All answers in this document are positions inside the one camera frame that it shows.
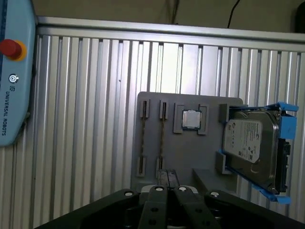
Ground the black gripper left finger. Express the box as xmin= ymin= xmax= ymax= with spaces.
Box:
xmin=30 ymin=169 xmax=169 ymax=229

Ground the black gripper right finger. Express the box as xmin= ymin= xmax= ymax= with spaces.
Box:
xmin=166 ymin=169 xmax=305 ymax=229

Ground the RAM stick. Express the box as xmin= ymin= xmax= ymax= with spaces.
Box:
xmin=159 ymin=101 xmax=167 ymax=172

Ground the grey parts rack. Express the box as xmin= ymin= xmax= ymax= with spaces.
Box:
xmin=130 ymin=92 xmax=245 ymax=191

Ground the silver hard disk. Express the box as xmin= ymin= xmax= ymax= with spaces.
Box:
xmin=221 ymin=109 xmax=290 ymax=194

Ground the silver CPU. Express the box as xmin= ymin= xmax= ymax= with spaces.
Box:
xmin=182 ymin=109 xmax=203 ymax=131

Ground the blue disk carrier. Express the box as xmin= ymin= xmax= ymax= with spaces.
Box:
xmin=216 ymin=102 xmax=300 ymax=205

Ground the pale blue teach pendant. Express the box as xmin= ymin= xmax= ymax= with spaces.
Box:
xmin=0 ymin=0 xmax=36 ymax=147

